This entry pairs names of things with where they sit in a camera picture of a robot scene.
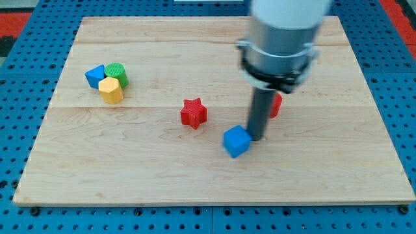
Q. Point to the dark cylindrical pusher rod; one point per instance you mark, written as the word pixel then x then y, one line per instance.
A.
pixel 259 112

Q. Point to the blue triangular block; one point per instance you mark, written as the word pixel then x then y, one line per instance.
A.
pixel 95 75

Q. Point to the blue cube block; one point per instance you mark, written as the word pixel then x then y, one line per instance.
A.
pixel 236 141

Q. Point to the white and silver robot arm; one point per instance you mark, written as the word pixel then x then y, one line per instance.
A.
pixel 278 50

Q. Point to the green cylinder block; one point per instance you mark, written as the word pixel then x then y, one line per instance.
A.
pixel 116 70

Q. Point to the light wooden board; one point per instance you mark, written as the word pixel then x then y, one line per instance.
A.
pixel 327 146

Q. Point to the red block behind rod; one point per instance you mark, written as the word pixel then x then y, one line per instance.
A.
pixel 276 105

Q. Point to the red star block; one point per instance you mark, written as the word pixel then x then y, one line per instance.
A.
pixel 193 113

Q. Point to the yellow hexagon block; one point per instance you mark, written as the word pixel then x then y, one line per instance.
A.
pixel 110 90

